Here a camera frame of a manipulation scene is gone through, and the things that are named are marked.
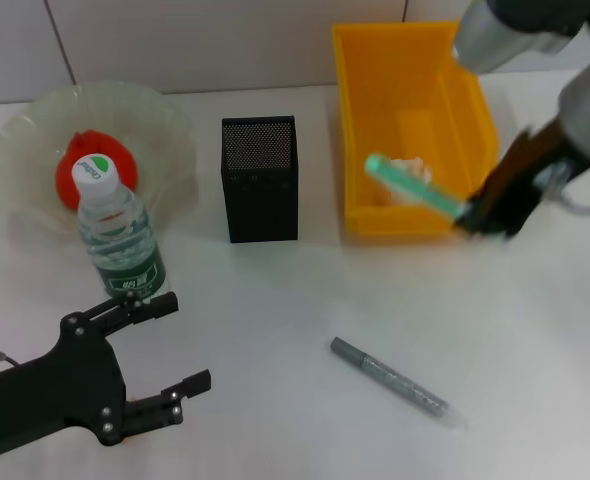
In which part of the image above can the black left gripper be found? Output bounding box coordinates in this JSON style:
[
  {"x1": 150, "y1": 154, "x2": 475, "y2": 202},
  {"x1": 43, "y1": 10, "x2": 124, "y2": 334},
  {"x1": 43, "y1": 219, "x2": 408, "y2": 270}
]
[{"x1": 0, "y1": 291, "x2": 212, "y2": 461}]

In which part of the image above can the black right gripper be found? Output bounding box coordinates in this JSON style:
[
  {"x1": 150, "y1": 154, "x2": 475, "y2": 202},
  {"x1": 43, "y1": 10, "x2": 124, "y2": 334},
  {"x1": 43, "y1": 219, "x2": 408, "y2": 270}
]
[{"x1": 455, "y1": 118, "x2": 575, "y2": 241}]

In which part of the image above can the mint green utility knife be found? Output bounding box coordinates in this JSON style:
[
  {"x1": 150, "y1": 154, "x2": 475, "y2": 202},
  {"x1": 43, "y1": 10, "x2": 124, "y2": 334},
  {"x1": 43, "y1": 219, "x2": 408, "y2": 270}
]
[{"x1": 364, "y1": 153, "x2": 469, "y2": 221}]

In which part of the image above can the white paper ball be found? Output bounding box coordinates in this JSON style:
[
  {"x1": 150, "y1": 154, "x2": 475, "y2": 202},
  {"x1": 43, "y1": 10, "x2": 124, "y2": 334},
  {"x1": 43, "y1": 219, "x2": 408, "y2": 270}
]
[{"x1": 382, "y1": 157, "x2": 434, "y2": 206}]

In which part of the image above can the clear water bottle green label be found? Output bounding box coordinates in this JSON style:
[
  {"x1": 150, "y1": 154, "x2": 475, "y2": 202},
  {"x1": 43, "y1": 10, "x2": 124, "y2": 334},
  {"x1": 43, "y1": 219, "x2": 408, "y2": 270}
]
[{"x1": 71, "y1": 153, "x2": 169, "y2": 301}]

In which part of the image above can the red-orange fruit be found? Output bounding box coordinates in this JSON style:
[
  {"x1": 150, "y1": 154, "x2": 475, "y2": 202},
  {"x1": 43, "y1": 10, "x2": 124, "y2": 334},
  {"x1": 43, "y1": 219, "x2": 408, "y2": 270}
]
[{"x1": 55, "y1": 129, "x2": 139, "y2": 211}]

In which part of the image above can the grey marker pen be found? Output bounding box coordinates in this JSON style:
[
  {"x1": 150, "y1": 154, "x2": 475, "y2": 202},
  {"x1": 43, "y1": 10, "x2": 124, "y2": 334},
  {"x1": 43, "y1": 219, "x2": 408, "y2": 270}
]
[{"x1": 329, "y1": 336, "x2": 470, "y2": 431}]

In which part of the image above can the black mesh pen holder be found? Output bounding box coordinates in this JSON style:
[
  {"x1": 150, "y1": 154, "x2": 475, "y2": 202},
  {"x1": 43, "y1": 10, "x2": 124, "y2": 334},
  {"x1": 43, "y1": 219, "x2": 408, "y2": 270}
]
[{"x1": 220, "y1": 115, "x2": 300, "y2": 245}]

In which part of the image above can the translucent glass fruit plate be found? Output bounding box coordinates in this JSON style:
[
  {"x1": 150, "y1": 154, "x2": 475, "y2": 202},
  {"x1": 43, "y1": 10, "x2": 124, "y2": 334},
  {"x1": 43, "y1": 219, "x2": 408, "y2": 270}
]
[{"x1": 0, "y1": 82, "x2": 200, "y2": 236}]

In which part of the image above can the yellow plastic storage bin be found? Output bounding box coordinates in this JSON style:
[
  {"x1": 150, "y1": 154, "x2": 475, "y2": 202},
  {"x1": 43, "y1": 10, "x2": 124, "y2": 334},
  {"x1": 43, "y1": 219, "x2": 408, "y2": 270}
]
[{"x1": 330, "y1": 20, "x2": 501, "y2": 236}]

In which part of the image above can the grey right gripper cable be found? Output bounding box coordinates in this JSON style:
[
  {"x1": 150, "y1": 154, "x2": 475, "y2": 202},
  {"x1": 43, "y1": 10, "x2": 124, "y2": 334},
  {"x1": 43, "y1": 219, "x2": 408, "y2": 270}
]
[{"x1": 544, "y1": 164, "x2": 590, "y2": 216}]

